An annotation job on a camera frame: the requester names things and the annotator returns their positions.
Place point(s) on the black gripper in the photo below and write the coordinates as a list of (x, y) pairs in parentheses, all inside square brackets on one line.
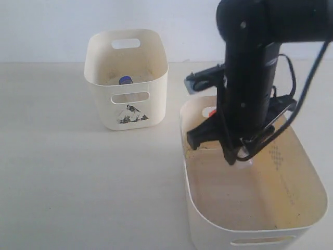
[(245, 117)]

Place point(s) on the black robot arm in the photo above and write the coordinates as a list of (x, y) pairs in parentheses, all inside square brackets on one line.
[(254, 31)]

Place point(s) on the large cream plastic bin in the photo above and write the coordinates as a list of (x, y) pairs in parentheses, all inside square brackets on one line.
[(268, 202)]

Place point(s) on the small cream plastic bin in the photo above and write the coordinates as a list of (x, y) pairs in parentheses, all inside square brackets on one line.
[(127, 72)]

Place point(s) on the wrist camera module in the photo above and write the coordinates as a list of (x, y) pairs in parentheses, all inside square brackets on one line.
[(202, 80)]

